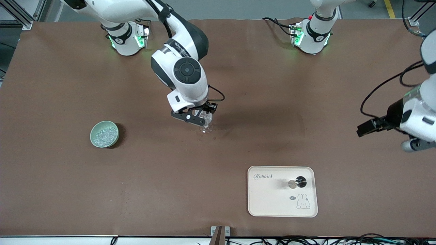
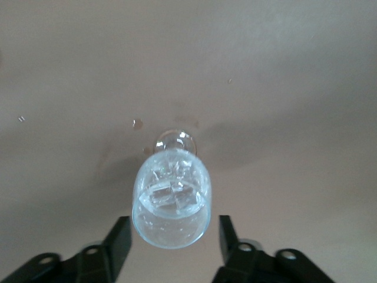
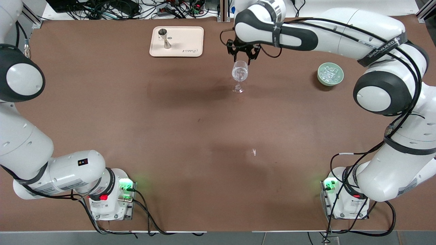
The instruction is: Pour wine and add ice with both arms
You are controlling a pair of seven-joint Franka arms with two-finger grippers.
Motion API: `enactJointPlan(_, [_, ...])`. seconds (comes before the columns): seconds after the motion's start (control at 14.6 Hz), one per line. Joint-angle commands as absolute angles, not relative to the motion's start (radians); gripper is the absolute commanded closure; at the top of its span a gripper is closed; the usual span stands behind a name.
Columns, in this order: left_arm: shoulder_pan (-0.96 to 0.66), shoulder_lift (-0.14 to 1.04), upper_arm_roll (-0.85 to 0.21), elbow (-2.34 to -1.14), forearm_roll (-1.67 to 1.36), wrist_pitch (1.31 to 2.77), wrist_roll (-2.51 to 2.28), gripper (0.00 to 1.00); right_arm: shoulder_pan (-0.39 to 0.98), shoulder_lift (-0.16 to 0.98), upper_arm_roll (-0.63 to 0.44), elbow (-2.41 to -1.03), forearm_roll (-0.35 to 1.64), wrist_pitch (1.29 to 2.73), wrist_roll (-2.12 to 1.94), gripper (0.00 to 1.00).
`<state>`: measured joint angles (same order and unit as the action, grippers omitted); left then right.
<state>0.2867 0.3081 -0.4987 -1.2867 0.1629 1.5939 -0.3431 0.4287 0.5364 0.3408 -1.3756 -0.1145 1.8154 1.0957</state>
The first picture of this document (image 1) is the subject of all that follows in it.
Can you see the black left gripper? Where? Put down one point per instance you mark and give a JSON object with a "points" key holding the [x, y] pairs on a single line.
{"points": [[394, 114]]}

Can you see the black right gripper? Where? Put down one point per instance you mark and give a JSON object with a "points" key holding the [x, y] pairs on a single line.
{"points": [[205, 108]]}

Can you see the steel jigger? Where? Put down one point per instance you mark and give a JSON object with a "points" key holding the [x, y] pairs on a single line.
{"points": [[301, 182]]}

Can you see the clear ice cubes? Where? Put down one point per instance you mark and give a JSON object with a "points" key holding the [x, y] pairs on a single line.
{"points": [[104, 136]]}

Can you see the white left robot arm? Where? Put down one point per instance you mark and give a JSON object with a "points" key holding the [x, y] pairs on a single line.
{"points": [[316, 37]]}

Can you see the clear wine glass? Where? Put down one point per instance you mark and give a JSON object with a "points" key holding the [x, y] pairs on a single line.
{"points": [[206, 128]]}

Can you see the green ceramic bowl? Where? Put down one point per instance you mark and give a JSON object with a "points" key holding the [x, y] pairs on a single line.
{"points": [[117, 136]]}

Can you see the cream rabbit print tray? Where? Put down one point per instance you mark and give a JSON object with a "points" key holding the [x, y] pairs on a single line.
{"points": [[272, 197]]}

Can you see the black caster wheel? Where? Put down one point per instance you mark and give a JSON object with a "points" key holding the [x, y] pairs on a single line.
{"points": [[372, 3]]}

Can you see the silver right base connector bracket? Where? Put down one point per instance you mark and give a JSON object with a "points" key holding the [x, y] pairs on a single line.
{"points": [[145, 34]]}

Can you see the silver base connector bracket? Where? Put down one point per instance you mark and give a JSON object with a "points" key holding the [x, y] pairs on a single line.
{"points": [[145, 34], [293, 32]]}

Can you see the silver left base connector bracket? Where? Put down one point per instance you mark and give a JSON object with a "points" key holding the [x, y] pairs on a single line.
{"points": [[293, 32]]}

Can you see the aluminium frame profile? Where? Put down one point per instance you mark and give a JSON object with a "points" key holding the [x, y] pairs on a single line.
{"points": [[414, 22], [26, 24]]}

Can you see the silver metal bracket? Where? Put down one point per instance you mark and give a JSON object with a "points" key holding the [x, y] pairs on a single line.
{"points": [[227, 231]]}

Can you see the brown camera pole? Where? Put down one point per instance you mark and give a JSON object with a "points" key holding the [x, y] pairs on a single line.
{"points": [[218, 238]]}

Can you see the white table edge rail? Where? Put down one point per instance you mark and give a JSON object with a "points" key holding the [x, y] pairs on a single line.
{"points": [[51, 241]]}

